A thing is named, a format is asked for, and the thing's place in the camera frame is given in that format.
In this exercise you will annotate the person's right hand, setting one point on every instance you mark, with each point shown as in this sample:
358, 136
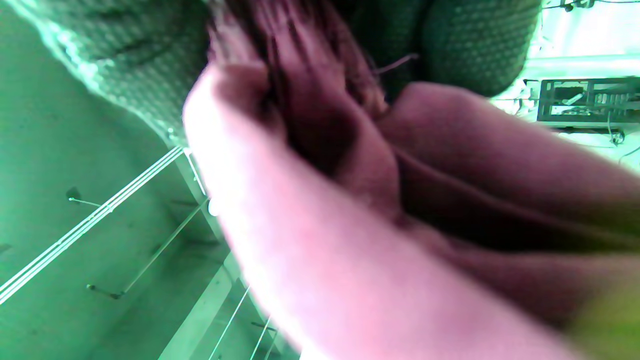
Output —
100, 50

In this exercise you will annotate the maroon shorts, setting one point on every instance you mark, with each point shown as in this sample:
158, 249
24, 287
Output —
350, 250

